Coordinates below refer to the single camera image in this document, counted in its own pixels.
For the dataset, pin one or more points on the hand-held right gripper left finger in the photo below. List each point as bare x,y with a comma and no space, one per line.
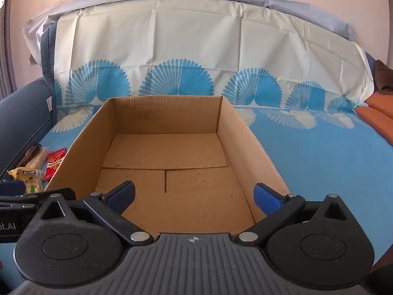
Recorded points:
121,192

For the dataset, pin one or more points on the brown cardboard box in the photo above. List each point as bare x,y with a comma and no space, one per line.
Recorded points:
172,147

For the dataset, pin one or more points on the clear rice cracker packet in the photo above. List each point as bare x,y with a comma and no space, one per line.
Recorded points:
41,158

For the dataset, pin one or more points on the white fabric tag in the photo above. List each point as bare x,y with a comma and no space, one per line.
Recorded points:
48,104

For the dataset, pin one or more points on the pale lilac sheet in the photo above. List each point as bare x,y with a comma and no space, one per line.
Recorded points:
92,1

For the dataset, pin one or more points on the brown cloth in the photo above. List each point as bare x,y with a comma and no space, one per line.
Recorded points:
383,76

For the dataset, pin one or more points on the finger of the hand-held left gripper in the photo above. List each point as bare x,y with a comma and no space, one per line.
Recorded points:
12,187
27,201

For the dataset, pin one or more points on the dark brown snack packet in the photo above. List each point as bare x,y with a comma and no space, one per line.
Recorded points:
29,156

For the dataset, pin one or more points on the blue sofa back cushion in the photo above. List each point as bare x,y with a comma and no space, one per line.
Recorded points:
47,55

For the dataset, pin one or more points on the blue fan-print bed sheet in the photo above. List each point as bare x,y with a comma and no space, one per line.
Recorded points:
307,159

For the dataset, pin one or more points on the blue sofa cushion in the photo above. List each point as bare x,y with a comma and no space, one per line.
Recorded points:
47,55
18,119

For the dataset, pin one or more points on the grey striped curtain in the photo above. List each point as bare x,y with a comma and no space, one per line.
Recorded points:
4,52

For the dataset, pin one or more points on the orange cushion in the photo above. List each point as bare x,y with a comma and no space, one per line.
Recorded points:
376,119

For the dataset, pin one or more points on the yellow-topped clear snack bag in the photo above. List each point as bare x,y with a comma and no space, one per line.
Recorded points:
27,174

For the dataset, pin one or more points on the long red snack packet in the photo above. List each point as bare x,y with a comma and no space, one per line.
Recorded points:
56,163

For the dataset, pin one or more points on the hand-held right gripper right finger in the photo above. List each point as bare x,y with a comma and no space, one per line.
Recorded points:
267,201

